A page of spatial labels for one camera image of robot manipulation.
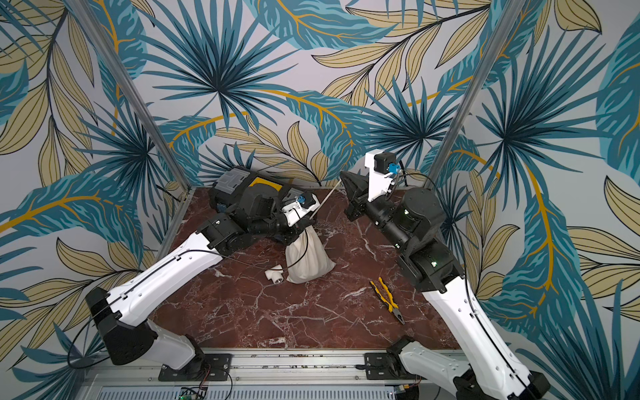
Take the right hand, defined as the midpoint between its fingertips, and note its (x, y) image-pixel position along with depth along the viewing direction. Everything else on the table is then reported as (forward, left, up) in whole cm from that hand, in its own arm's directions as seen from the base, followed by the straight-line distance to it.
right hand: (325, 181), depth 51 cm
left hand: (+5, +5, -20) cm, 21 cm away
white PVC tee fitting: (+3, +17, -48) cm, 52 cm away
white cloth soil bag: (0, +2, -35) cm, 35 cm away
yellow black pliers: (-9, -23, -51) cm, 56 cm away
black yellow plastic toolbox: (+32, +35, -32) cm, 57 cm away
